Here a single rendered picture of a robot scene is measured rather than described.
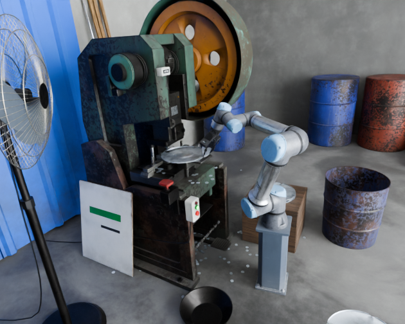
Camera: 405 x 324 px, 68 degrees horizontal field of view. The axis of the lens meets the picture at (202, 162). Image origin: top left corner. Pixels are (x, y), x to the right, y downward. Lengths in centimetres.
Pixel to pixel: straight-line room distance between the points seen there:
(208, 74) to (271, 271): 133
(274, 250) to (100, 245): 122
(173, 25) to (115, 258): 165
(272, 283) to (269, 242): 30
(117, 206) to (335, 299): 146
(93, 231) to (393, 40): 415
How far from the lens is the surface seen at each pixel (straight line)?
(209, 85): 212
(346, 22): 479
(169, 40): 188
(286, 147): 132
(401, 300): 222
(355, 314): 162
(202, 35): 212
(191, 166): 193
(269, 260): 189
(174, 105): 187
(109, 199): 211
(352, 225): 235
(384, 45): 477
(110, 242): 224
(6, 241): 274
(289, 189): 235
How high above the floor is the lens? 147
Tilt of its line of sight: 23 degrees down
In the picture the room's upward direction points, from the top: 4 degrees counter-clockwise
